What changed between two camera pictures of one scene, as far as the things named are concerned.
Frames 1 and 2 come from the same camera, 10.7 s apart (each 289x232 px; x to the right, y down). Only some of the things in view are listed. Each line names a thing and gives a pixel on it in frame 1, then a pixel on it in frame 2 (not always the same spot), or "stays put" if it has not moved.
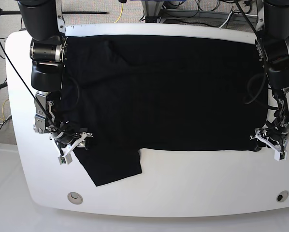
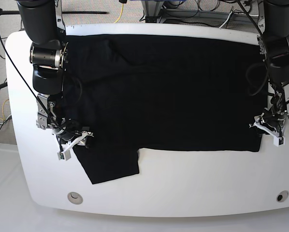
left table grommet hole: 75,197 stays put
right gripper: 275,134 → 272,121
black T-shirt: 130,93 stays put
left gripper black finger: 88,142 stays put
